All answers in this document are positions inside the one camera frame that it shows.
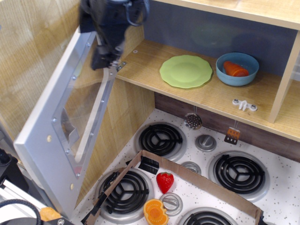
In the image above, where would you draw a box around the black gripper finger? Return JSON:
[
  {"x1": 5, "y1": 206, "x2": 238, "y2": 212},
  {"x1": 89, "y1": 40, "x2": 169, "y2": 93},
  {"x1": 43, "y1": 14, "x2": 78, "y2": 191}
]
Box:
[{"x1": 90, "y1": 45, "x2": 122, "y2": 70}]

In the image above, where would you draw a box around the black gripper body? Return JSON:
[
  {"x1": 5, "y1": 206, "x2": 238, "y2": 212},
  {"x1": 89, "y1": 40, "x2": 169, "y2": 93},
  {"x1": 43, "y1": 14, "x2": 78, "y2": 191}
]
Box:
[{"x1": 79, "y1": 0, "x2": 129, "y2": 53}]

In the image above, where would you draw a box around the silver toy microwave door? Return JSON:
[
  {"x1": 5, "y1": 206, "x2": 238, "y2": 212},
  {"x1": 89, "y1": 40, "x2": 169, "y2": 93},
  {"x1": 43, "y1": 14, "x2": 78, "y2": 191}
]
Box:
[{"x1": 14, "y1": 30, "x2": 117, "y2": 218}]

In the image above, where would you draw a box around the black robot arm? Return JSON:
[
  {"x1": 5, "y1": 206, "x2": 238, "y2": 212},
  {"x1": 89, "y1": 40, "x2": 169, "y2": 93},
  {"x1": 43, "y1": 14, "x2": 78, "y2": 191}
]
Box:
[{"x1": 79, "y1": 0, "x2": 150, "y2": 70}]

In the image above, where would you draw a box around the green plastic plate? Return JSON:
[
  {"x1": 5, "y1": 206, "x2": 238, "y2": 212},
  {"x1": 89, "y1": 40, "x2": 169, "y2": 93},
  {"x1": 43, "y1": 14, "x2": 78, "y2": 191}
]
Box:
[{"x1": 159, "y1": 55, "x2": 213, "y2": 89}]

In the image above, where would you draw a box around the back left black burner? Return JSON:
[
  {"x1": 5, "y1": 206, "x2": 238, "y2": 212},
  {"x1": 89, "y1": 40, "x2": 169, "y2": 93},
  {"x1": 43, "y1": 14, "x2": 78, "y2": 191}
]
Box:
[{"x1": 134, "y1": 122, "x2": 187, "y2": 162}]

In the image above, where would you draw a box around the black burner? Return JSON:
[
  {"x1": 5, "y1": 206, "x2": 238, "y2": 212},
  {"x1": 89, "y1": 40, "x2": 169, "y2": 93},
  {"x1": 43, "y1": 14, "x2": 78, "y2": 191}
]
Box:
[
  {"x1": 207, "y1": 150, "x2": 270, "y2": 203},
  {"x1": 100, "y1": 169, "x2": 154, "y2": 225},
  {"x1": 178, "y1": 207, "x2": 237, "y2": 225},
  {"x1": 134, "y1": 122, "x2": 187, "y2": 162}
]

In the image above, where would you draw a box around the silver toy skimmer ladle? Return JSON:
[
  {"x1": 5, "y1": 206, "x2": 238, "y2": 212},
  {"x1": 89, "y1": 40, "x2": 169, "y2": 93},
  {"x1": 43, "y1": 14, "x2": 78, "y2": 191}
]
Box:
[{"x1": 184, "y1": 106, "x2": 203, "y2": 130}]

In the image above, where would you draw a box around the brown cardboard barrier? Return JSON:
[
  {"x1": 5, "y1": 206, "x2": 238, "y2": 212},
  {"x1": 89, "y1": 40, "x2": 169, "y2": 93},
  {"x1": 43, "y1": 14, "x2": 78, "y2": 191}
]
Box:
[{"x1": 82, "y1": 150, "x2": 265, "y2": 225}]

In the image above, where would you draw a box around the orange toy carrot piece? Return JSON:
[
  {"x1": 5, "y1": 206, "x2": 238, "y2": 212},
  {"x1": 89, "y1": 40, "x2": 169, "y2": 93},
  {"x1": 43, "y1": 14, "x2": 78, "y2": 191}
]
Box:
[{"x1": 223, "y1": 61, "x2": 249, "y2": 77}]

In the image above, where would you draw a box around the silver back stove knob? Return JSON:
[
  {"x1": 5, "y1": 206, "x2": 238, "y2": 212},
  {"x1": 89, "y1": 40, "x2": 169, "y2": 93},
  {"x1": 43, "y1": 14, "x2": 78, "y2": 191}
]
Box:
[{"x1": 195, "y1": 135, "x2": 217, "y2": 152}]

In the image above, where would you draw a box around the silver stove knob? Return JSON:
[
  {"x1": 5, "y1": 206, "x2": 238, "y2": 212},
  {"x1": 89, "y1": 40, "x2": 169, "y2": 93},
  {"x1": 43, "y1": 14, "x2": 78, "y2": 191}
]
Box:
[
  {"x1": 195, "y1": 135, "x2": 217, "y2": 152},
  {"x1": 160, "y1": 193, "x2": 183, "y2": 217},
  {"x1": 181, "y1": 161, "x2": 202, "y2": 175}
]

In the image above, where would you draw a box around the blue plastic bowl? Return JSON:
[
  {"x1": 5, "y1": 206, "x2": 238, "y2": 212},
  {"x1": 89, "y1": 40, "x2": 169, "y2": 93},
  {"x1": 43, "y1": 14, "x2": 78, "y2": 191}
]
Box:
[{"x1": 216, "y1": 52, "x2": 259, "y2": 86}]

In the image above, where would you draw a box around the red toy strawberry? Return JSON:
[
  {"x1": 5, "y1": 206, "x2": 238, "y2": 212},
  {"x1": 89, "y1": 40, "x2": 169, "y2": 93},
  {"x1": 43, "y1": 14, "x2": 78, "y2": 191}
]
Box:
[{"x1": 156, "y1": 172, "x2": 174, "y2": 194}]

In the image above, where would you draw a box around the silver middle stove knob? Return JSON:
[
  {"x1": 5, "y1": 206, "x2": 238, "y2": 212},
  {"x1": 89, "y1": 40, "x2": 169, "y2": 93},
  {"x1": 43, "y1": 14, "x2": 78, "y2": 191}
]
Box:
[{"x1": 181, "y1": 161, "x2": 202, "y2": 175}]

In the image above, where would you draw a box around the white door latch clip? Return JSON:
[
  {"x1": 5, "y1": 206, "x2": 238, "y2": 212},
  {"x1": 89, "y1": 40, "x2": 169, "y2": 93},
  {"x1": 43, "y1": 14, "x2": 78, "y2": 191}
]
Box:
[{"x1": 232, "y1": 99, "x2": 258, "y2": 112}]

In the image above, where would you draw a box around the front left black burner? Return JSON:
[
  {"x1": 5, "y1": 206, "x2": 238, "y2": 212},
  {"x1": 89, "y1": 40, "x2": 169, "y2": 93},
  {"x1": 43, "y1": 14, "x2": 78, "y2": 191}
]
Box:
[{"x1": 100, "y1": 169, "x2": 154, "y2": 225}]

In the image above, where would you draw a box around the orange toy spatula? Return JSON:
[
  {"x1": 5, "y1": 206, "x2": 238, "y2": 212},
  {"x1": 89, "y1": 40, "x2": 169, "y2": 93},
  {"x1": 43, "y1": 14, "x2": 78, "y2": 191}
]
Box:
[{"x1": 224, "y1": 120, "x2": 240, "y2": 145}]

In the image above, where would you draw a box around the silver front stove knob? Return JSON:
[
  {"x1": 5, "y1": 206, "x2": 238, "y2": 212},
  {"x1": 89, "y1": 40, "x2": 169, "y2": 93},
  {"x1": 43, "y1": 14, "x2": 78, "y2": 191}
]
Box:
[{"x1": 160, "y1": 193, "x2": 183, "y2": 217}]

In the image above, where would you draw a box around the orange toy pepper half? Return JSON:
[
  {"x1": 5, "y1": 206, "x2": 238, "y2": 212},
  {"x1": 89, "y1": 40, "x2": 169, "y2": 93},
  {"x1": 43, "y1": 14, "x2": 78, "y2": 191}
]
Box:
[{"x1": 143, "y1": 199, "x2": 169, "y2": 225}]

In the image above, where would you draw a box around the orange toy food piece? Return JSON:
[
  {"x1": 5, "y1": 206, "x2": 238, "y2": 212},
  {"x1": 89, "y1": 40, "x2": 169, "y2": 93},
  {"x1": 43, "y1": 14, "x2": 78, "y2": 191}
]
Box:
[{"x1": 39, "y1": 207, "x2": 61, "y2": 222}]

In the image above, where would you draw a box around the back right black burner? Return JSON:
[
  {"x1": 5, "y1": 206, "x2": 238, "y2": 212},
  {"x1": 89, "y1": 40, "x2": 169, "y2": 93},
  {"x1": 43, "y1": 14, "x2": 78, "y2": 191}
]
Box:
[{"x1": 207, "y1": 150, "x2": 270, "y2": 203}]

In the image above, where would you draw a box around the front right black burner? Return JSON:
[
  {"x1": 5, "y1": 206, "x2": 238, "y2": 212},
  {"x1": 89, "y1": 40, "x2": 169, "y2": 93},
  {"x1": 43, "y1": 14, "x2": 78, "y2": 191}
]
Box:
[{"x1": 178, "y1": 207, "x2": 237, "y2": 225}]

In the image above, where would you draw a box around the grey wall phone holder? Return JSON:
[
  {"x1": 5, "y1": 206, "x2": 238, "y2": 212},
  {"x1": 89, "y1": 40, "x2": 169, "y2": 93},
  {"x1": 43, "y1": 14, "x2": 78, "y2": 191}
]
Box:
[{"x1": 61, "y1": 108, "x2": 79, "y2": 147}]

